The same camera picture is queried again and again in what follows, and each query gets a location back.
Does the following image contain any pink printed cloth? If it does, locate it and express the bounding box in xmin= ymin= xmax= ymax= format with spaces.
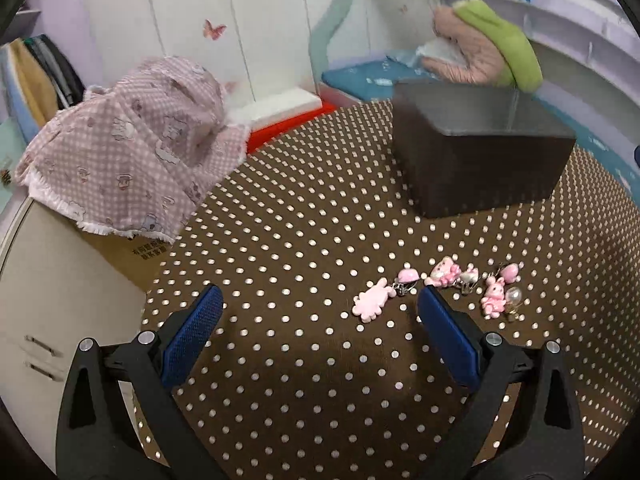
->
xmin=14 ymin=56 xmax=251 ymax=245

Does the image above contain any white wardrobe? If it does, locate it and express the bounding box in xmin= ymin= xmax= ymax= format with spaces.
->
xmin=80 ymin=0 xmax=371 ymax=106

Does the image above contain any red and white box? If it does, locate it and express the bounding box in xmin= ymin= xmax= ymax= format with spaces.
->
xmin=245 ymin=100 xmax=346 ymax=153

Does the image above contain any white and teal cabinet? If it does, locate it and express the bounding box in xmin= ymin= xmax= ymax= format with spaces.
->
xmin=0 ymin=110 xmax=151 ymax=411

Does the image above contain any cardboard box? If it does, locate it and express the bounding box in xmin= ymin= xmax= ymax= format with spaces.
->
xmin=82 ymin=230 xmax=173 ymax=293

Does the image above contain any flat white box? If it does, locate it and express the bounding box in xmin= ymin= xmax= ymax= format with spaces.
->
xmin=225 ymin=87 xmax=323 ymax=131

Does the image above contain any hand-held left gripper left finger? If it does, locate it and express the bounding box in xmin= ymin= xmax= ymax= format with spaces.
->
xmin=56 ymin=284 xmax=224 ymax=480

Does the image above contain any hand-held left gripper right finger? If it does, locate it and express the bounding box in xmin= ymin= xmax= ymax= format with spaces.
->
xmin=417 ymin=285 xmax=586 ymax=480

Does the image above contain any light teal bunk bed frame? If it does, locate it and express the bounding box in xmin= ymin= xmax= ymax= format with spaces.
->
xmin=307 ymin=0 xmax=640 ymax=126

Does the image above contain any dark grey storage box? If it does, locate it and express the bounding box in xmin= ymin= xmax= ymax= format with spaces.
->
xmin=392 ymin=78 xmax=577 ymax=219

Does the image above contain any brown polka-dot tablecloth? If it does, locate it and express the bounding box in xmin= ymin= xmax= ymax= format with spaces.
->
xmin=140 ymin=100 xmax=640 ymax=480

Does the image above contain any pink quilt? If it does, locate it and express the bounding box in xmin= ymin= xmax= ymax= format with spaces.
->
xmin=420 ymin=6 xmax=516 ymax=86

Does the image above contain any row of hanging clothes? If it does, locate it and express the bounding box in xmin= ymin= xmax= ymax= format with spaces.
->
xmin=0 ymin=34 xmax=86 ymax=136

